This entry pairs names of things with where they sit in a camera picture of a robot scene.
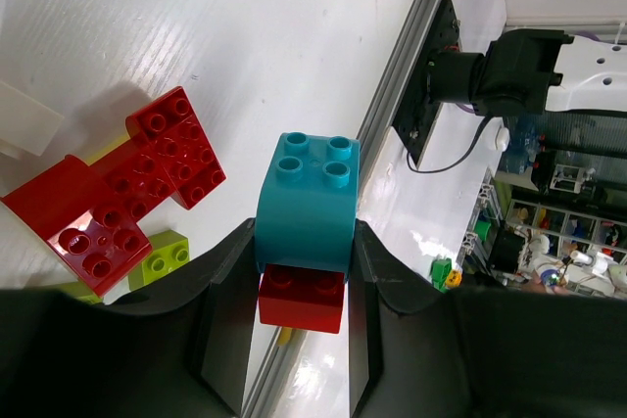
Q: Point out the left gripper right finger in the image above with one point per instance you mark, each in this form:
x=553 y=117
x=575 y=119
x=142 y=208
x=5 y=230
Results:
x=475 y=351

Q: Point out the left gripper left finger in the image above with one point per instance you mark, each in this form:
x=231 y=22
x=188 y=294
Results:
x=178 y=347

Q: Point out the small green square lego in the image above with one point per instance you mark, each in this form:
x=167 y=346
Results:
x=170 y=251

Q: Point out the red rounded lego brick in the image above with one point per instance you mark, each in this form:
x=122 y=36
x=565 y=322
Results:
x=302 y=298

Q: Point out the red lego cluster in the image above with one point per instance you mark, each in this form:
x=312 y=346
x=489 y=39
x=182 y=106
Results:
x=88 y=214

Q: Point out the teal rounded lego brick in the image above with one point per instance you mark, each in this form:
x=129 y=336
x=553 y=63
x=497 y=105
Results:
x=307 y=208

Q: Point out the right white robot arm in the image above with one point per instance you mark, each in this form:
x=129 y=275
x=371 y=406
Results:
x=532 y=72

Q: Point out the green and teal lego stack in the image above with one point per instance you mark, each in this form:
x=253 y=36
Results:
x=79 y=291

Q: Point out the white small lego piece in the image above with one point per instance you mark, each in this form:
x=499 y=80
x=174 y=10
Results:
x=27 y=126

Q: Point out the aluminium rail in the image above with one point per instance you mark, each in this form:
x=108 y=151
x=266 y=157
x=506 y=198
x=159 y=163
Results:
x=402 y=71

